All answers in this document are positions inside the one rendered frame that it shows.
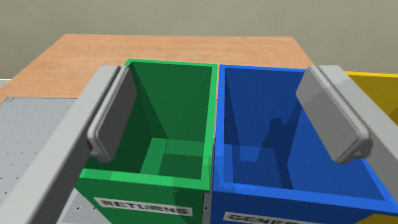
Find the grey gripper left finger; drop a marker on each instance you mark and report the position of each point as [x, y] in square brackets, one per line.
[93, 127]

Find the grey flat base plate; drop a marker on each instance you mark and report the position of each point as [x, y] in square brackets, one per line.
[26, 124]

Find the green open bin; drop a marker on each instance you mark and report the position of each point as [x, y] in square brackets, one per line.
[170, 126]

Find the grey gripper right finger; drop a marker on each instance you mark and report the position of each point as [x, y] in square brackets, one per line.
[349, 124]

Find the yellow bin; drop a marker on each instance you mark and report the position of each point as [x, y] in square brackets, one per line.
[383, 90]

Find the blue bin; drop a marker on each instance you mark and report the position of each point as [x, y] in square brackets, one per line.
[265, 138]

